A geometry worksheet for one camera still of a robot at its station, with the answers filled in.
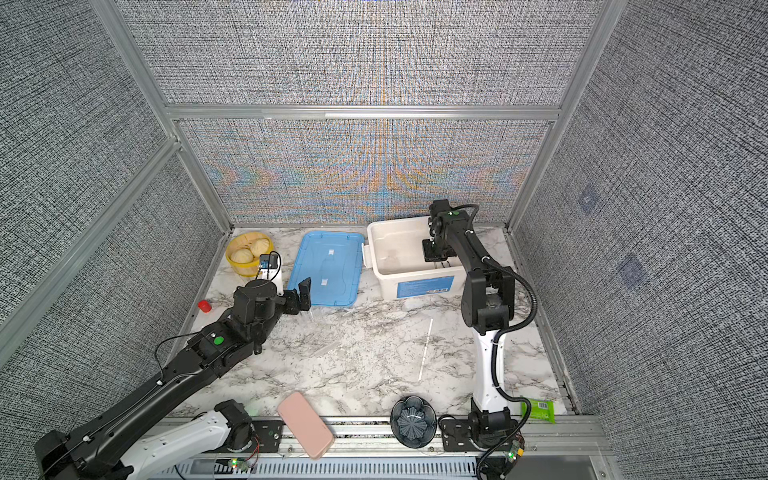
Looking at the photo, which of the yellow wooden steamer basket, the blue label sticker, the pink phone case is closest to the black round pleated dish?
the pink phone case

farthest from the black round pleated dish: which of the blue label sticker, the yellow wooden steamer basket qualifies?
the yellow wooden steamer basket

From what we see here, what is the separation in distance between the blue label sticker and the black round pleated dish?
31 cm

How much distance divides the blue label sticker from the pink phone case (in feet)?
1.36

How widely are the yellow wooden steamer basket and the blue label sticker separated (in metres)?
0.51

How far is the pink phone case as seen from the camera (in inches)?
28.4

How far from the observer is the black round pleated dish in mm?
733

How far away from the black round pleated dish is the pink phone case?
0.16 metres

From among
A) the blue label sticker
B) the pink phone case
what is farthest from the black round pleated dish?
the blue label sticker

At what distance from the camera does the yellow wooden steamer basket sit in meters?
1.05
